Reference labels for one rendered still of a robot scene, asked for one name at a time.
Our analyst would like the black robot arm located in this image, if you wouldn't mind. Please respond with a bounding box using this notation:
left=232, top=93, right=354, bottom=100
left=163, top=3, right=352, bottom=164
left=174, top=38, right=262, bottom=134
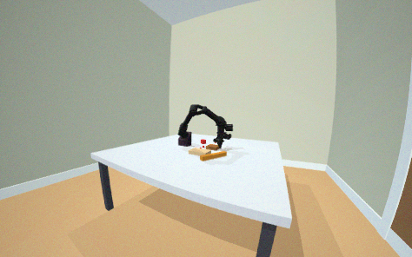
left=178, top=104, right=233, bottom=140

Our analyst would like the orange long flat board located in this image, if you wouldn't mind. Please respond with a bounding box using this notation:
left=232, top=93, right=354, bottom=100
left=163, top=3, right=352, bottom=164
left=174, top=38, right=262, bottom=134
left=200, top=151, right=227, bottom=161

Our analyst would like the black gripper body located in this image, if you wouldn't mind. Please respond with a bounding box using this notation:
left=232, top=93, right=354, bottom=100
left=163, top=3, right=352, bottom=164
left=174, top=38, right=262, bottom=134
left=213, top=131, right=227, bottom=142

